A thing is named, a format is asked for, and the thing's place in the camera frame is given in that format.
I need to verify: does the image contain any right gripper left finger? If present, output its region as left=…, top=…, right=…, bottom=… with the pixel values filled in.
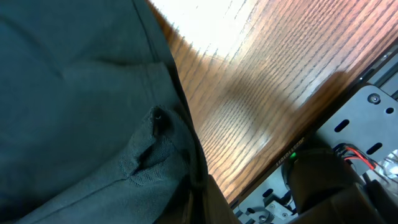
left=155, top=187, right=193, bottom=224

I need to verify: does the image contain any grey metal mounting plate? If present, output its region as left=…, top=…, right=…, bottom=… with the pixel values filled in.
left=231, top=85, right=397, bottom=223

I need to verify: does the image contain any black t-shirt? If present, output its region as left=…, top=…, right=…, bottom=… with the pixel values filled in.
left=1, top=0, right=208, bottom=223

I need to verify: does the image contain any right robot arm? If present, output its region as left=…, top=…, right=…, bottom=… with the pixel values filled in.
left=156, top=149, right=397, bottom=224

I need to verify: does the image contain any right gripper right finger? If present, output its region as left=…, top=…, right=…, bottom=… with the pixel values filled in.
left=202, top=175, right=241, bottom=224

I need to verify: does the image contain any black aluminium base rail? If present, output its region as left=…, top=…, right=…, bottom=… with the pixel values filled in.
left=357, top=44, right=397, bottom=100

